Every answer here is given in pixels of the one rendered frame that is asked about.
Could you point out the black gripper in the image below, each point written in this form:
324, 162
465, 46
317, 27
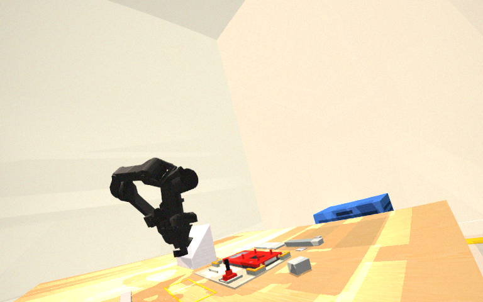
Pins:
178, 226

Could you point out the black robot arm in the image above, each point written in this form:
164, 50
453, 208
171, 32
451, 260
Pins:
153, 172

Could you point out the black wheel with white rim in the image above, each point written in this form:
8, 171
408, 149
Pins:
178, 253

